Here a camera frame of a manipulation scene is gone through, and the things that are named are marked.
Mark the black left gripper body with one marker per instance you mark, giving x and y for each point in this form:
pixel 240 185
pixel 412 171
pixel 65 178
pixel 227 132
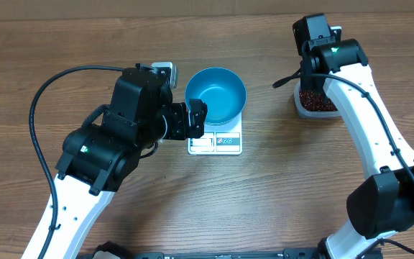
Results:
pixel 176 128

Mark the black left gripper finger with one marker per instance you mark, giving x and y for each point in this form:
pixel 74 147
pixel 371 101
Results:
pixel 196 131
pixel 197 111

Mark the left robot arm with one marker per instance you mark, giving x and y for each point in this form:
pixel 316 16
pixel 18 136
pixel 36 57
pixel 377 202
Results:
pixel 105 149

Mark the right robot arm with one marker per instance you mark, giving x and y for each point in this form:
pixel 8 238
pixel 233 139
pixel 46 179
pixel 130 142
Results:
pixel 384 204

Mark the blue metal bowl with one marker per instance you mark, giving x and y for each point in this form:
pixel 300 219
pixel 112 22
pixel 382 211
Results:
pixel 221 90

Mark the white digital kitchen scale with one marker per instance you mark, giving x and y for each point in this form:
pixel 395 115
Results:
pixel 225 139

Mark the red beans in container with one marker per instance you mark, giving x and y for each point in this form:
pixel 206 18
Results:
pixel 316 102

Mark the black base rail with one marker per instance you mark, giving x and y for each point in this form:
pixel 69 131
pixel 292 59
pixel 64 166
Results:
pixel 112 250

